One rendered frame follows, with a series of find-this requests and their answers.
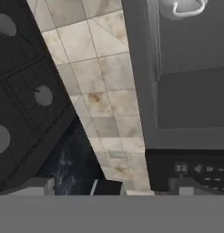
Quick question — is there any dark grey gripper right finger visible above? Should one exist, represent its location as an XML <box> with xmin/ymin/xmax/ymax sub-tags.
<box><xmin>168</xmin><ymin>177</ymin><xmax>224</xmax><ymax>197</ymax></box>

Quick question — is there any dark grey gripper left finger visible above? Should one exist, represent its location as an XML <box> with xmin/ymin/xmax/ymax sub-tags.
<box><xmin>0</xmin><ymin>177</ymin><xmax>56</xmax><ymax>197</ymax></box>

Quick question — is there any grey cupboard door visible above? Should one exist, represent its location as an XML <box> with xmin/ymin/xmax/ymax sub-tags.
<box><xmin>120</xmin><ymin>0</ymin><xmax>224</xmax><ymax>151</ymax></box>

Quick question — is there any black appliance with knobs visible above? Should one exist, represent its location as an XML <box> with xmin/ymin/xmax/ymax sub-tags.
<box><xmin>145</xmin><ymin>148</ymin><xmax>224</xmax><ymax>195</ymax></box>

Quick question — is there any thin white bar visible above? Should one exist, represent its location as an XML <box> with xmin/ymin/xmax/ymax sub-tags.
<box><xmin>88</xmin><ymin>178</ymin><xmax>99</xmax><ymax>197</ymax></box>

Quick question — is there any black hob with grey burners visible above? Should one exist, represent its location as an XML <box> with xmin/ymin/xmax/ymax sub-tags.
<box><xmin>0</xmin><ymin>0</ymin><xmax>77</xmax><ymax>195</ymax></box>

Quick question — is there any white cupboard door handle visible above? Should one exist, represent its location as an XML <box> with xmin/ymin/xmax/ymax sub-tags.
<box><xmin>158</xmin><ymin>0</ymin><xmax>209</xmax><ymax>21</ymax></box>

